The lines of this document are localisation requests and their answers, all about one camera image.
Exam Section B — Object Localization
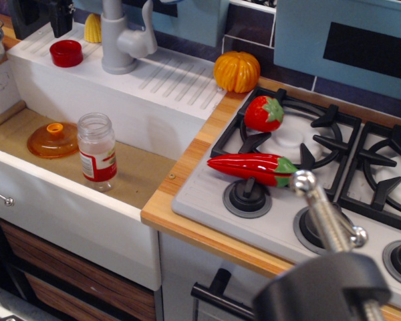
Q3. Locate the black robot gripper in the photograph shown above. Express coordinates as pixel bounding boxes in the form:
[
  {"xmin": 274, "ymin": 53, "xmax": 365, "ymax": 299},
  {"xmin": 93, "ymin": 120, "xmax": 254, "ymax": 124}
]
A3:
[{"xmin": 8, "ymin": 0, "xmax": 74, "ymax": 39}]

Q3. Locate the red plastic cap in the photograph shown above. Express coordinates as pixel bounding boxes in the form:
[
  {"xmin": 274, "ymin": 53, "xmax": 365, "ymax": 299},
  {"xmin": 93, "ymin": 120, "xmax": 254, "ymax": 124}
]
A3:
[{"xmin": 49, "ymin": 39, "xmax": 84, "ymax": 68}]

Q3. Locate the yellow toy corn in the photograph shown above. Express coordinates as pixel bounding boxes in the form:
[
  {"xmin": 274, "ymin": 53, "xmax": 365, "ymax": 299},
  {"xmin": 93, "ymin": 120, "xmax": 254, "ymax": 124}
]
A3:
[{"xmin": 84, "ymin": 13, "xmax": 102, "ymax": 43}]

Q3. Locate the grey toy faucet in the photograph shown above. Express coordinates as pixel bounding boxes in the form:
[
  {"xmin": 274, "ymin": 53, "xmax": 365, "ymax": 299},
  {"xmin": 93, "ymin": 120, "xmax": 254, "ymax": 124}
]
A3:
[{"xmin": 101, "ymin": 1, "xmax": 158, "ymax": 75}]

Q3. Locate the white toy sink basin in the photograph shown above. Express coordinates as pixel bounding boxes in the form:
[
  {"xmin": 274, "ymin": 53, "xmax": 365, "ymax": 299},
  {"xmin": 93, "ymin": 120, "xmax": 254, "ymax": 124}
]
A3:
[{"xmin": 0, "ymin": 23, "xmax": 224, "ymax": 290}]

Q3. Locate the orange translucent pot lid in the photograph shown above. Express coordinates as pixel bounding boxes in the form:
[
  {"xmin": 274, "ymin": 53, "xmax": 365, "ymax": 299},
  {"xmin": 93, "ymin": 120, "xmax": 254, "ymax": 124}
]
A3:
[{"xmin": 27, "ymin": 122, "xmax": 78, "ymax": 158}]

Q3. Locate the clear jar with red label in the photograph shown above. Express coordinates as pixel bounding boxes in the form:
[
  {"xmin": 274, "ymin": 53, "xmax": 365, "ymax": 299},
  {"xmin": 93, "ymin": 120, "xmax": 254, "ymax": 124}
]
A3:
[{"xmin": 77, "ymin": 112, "xmax": 117, "ymax": 192}]

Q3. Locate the orange toy pumpkin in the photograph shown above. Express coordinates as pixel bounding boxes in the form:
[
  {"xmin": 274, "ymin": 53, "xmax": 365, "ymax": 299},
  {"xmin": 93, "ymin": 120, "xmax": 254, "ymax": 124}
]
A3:
[{"xmin": 213, "ymin": 51, "xmax": 261, "ymax": 94}]

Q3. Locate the black stove grate left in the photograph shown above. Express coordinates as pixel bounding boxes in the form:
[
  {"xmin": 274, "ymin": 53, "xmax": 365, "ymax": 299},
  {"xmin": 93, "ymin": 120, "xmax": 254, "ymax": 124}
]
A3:
[{"xmin": 210, "ymin": 88, "xmax": 361, "ymax": 201}]

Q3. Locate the black stove grate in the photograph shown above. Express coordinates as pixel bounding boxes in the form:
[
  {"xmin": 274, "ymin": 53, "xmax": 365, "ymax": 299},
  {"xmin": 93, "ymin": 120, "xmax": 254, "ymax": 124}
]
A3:
[
  {"xmin": 210, "ymin": 88, "xmax": 361, "ymax": 201},
  {"xmin": 338, "ymin": 122, "xmax": 401, "ymax": 231}
]

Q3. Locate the red toy strawberry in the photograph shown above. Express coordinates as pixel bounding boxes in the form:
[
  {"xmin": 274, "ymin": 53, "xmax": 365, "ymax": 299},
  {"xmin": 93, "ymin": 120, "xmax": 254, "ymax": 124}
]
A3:
[{"xmin": 244, "ymin": 96, "xmax": 284, "ymax": 132}]

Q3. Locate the black stove knob left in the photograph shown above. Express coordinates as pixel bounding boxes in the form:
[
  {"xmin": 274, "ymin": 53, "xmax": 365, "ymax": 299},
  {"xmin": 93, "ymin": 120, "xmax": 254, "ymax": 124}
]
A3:
[{"xmin": 223, "ymin": 177, "xmax": 272, "ymax": 219}]

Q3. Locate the wooden drawer front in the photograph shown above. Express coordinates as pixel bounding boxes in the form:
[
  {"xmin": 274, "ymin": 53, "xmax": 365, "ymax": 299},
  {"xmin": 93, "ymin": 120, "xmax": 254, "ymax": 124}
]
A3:
[{"xmin": 0, "ymin": 219, "xmax": 156, "ymax": 320}]

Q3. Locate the red toy chili pepper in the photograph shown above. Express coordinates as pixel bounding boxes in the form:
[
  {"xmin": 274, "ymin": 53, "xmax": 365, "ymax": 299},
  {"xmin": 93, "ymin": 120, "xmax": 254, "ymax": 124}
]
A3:
[{"xmin": 207, "ymin": 153, "xmax": 298, "ymax": 187}]

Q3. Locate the black stove knob middle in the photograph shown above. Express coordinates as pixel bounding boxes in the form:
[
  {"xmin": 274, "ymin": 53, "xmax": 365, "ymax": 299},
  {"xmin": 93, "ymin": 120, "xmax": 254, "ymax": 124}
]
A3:
[{"xmin": 293, "ymin": 203, "xmax": 355, "ymax": 257}]

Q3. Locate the black stove grate right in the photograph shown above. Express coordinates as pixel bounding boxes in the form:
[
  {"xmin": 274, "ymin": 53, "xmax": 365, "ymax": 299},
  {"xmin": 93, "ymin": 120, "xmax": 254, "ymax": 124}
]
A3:
[{"xmin": 338, "ymin": 122, "xmax": 401, "ymax": 231}]

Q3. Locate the black clamp with silver screw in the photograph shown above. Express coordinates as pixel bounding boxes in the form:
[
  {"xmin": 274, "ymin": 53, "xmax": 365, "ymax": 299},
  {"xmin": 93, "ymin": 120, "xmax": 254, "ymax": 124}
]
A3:
[{"xmin": 253, "ymin": 170, "xmax": 391, "ymax": 320}]

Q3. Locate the silver towel rail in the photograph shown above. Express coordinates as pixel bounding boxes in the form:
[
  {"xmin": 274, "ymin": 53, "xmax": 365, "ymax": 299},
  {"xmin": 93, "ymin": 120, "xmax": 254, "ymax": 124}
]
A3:
[{"xmin": 0, "ymin": 193, "xmax": 14, "ymax": 207}]

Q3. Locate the black oven door handle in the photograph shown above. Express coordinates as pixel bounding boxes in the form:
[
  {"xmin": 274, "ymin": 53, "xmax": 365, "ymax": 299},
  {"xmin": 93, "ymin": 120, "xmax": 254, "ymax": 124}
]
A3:
[{"xmin": 190, "ymin": 268, "xmax": 255, "ymax": 320}]

